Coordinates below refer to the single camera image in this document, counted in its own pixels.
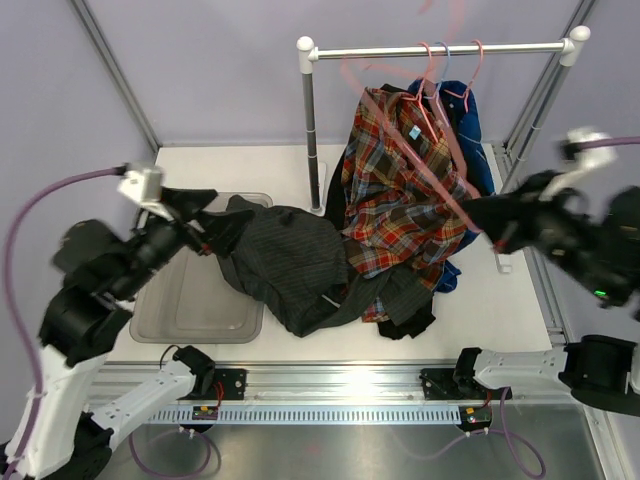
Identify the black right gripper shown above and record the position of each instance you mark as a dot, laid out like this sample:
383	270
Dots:
506	218

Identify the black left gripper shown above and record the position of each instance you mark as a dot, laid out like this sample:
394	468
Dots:
223	229

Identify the red plaid shirt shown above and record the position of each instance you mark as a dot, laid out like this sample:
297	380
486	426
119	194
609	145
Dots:
400	195

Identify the dark grey striped shirt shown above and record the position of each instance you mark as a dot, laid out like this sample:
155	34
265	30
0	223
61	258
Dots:
295	264

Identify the black shirt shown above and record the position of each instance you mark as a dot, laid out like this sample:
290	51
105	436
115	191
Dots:
405	320

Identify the light blue hanger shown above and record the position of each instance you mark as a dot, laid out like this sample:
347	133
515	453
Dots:
444	72

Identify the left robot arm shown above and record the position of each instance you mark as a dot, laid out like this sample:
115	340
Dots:
58	438

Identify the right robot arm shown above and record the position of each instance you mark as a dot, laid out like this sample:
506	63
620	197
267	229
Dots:
600	259

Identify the blue shirt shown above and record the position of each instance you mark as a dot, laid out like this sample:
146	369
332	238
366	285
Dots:
465	120

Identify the grey plastic bin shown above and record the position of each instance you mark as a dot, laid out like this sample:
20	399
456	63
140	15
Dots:
189	301

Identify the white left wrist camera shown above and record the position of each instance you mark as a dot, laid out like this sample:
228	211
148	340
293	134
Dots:
143	186

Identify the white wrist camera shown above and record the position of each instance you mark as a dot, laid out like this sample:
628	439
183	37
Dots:
143	186
585	151

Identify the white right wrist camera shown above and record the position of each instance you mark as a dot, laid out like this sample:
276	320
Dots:
585	151

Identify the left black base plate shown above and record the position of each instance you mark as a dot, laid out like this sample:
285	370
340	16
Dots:
230	383

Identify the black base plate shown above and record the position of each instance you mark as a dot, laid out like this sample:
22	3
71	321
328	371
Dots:
230	383
447	384

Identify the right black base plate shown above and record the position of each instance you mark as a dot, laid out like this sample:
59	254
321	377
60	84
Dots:
447	384

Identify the aluminium front rail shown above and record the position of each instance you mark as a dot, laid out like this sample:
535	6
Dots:
350	383

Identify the white slotted cable duct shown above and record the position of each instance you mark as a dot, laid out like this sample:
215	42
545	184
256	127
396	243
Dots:
236	414

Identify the left aluminium frame post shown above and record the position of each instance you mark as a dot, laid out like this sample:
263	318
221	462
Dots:
95	34

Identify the aluminium frame post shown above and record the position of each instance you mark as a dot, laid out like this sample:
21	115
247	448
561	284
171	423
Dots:
580	16
95	34

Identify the right aluminium frame post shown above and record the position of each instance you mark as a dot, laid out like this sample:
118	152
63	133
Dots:
580	16

